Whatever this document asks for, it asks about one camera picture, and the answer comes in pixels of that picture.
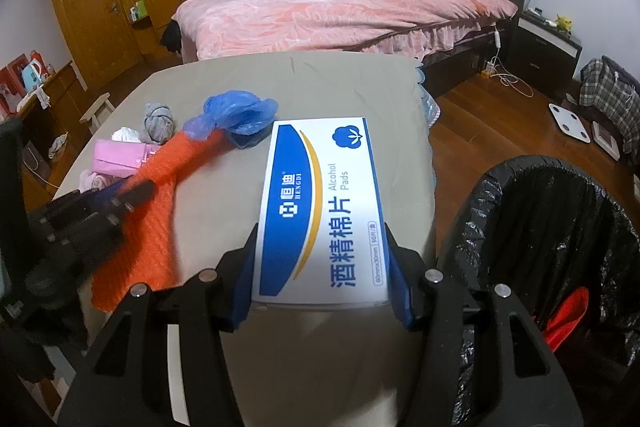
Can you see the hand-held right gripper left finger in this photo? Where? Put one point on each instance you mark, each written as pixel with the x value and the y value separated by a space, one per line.
pixel 243 292

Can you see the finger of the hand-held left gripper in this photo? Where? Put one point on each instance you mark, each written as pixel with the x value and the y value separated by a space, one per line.
pixel 85 208
pixel 137 193

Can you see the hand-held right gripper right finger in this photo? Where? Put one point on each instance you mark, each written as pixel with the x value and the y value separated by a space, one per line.
pixel 402 302

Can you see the pink and white cloth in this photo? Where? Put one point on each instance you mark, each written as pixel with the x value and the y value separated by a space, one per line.
pixel 95 181

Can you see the pink packet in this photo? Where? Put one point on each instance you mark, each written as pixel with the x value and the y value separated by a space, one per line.
pixel 120 157

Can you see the orange foam net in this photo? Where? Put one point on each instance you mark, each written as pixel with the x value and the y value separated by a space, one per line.
pixel 155 252

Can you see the grey sock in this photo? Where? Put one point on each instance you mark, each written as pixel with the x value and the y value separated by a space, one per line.
pixel 159 122

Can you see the white and blue box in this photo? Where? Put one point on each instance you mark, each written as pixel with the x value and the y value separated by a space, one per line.
pixel 320 207

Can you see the blue plastic bag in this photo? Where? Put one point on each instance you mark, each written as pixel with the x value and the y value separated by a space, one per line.
pixel 235 112

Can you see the pile of red orange clothes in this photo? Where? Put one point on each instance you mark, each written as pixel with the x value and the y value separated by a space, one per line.
pixel 565 317

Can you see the bin with black liner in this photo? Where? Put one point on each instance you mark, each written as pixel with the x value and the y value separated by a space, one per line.
pixel 550 227

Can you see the white hanging rag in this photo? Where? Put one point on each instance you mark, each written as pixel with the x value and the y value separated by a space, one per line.
pixel 57 147

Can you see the small wooden stool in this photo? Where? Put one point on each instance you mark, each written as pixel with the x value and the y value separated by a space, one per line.
pixel 97 104

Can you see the wooden sideboard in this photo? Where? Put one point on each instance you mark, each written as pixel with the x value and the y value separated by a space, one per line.
pixel 60 112

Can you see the black cloth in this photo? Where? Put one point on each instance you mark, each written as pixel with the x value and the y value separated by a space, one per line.
pixel 172 37

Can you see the blue patterned cloth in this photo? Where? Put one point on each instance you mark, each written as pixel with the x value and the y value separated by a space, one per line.
pixel 427 102

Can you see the pink bedspread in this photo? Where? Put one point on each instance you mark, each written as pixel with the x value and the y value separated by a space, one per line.
pixel 300 17

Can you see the dark wooden bed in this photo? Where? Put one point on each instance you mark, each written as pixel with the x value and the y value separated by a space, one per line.
pixel 460 67

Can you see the white bathroom scale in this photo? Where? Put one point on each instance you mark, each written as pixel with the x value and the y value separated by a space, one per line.
pixel 570 119

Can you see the scale with brown centre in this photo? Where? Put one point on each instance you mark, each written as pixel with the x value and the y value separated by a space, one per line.
pixel 605 138

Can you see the white hanging power strip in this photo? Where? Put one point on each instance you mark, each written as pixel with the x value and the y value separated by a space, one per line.
pixel 497 39

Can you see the dark nightstand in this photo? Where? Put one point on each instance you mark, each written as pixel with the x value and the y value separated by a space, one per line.
pixel 540 57

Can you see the plaid cloth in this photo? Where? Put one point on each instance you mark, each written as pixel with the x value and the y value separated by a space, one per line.
pixel 607 92

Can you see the yellow plush toy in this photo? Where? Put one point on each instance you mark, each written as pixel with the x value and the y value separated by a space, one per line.
pixel 563 23

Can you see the red photo frame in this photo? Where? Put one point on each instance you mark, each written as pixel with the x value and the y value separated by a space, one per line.
pixel 10 92

